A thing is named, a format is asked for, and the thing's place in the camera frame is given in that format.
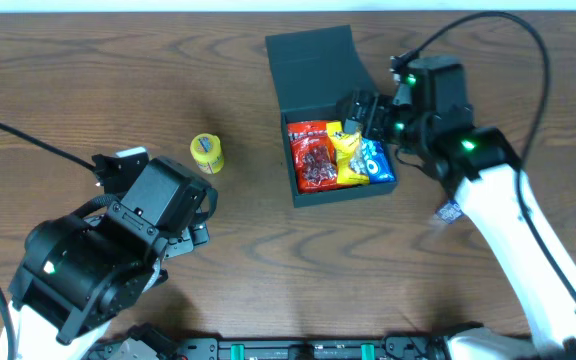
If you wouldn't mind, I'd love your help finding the yellow Hacks candy bag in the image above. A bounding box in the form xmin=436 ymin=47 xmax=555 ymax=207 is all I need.
xmin=326 ymin=121 xmax=370 ymax=186

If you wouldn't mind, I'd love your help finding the blue Oreo cookie pack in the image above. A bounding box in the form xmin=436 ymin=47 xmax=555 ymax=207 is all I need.
xmin=361 ymin=139 xmax=395 ymax=184

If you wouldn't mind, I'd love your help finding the red Hacks candy bag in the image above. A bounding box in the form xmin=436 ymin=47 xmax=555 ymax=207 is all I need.
xmin=287 ymin=121 xmax=338 ymax=194

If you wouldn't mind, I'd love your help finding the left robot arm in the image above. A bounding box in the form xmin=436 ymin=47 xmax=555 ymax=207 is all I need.
xmin=0 ymin=147 xmax=218 ymax=359

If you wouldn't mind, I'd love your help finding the dark green open box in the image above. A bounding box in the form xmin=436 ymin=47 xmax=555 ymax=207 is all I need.
xmin=265 ymin=25 xmax=398 ymax=208

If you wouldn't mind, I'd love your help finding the yellow Mentos gum bottle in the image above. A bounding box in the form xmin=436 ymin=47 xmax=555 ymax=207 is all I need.
xmin=190 ymin=133 xmax=224 ymax=174

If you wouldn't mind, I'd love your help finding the small blue Oreo packet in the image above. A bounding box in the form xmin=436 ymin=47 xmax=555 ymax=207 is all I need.
xmin=435 ymin=200 xmax=464 ymax=224

